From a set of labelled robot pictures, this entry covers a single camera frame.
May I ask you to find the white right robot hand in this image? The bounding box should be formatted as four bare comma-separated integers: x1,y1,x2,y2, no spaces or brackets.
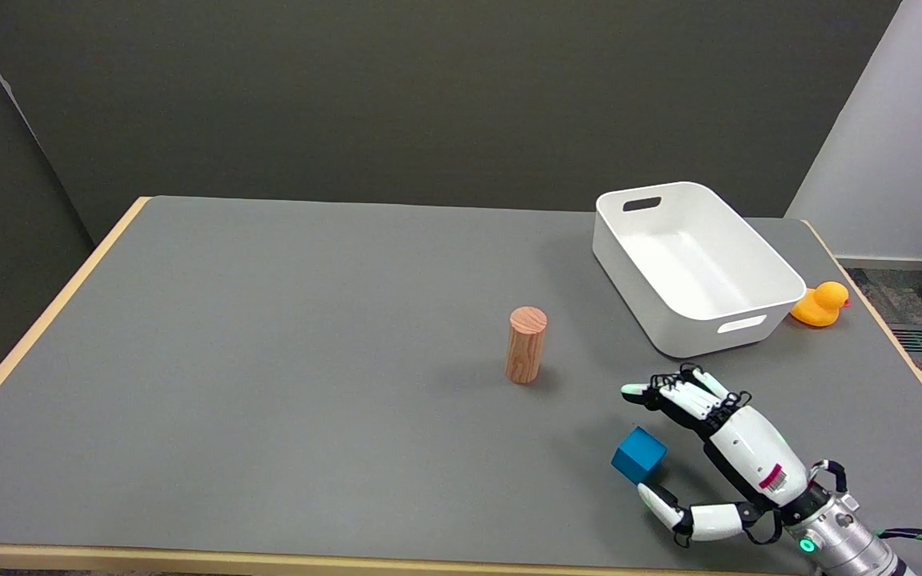
620,364,830,549

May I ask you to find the blue cube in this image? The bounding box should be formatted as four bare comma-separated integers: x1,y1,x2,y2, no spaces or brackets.
611,426,667,486

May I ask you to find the wooden cylinder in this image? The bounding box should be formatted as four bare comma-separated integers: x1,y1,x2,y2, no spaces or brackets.
506,306,549,385

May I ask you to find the white plastic bin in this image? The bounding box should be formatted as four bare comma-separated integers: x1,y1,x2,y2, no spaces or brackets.
592,182,808,359

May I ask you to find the yellow rubber duck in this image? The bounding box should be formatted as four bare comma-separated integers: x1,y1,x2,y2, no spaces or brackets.
789,282,852,328

